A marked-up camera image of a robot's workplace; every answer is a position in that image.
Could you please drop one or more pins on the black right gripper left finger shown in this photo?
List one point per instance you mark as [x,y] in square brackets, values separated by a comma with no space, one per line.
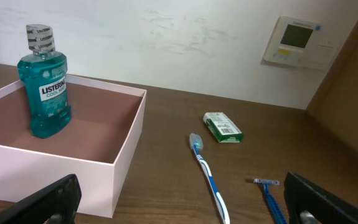
[55,203]

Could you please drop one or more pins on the green white soap box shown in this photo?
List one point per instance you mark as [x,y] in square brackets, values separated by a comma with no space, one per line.
[222,128]

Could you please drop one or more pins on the white wall control panel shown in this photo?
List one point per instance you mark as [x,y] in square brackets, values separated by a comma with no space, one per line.
[299,43]

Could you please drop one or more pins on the blue disposable razor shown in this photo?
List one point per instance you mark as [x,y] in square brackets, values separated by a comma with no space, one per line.
[271,203]

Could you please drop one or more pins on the blue white toothbrush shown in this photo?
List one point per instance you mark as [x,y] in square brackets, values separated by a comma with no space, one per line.
[196,144]

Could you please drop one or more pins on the teal mouthwash bottle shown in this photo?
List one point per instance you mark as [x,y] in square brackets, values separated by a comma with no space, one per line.
[44,74]

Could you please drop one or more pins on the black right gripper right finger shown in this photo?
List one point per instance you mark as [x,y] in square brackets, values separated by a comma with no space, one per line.
[303,195]

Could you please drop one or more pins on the pink cardboard box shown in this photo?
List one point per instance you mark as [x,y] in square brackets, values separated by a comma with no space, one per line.
[97,145]

